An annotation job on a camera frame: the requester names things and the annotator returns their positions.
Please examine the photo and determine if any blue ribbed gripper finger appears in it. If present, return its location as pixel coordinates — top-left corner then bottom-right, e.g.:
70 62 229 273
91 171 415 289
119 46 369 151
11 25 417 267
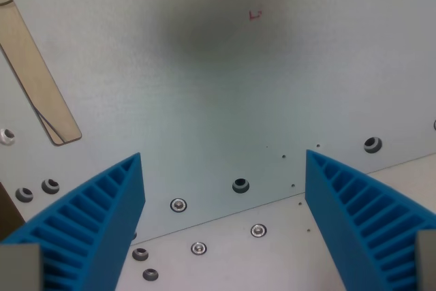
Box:
305 149 436 291
0 152 146 291

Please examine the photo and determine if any silver hex socket screw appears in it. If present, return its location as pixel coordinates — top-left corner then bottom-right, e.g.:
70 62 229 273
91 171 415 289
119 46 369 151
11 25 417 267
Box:
170 197 188 213
250 223 268 239
190 241 208 256

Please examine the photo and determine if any brown wooden block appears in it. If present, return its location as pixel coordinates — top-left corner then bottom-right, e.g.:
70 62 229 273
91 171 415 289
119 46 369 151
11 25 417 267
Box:
0 181 27 241

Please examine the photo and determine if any grey aluminium mounting plate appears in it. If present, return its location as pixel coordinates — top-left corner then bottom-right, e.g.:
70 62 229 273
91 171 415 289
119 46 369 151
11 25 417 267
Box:
0 0 436 245

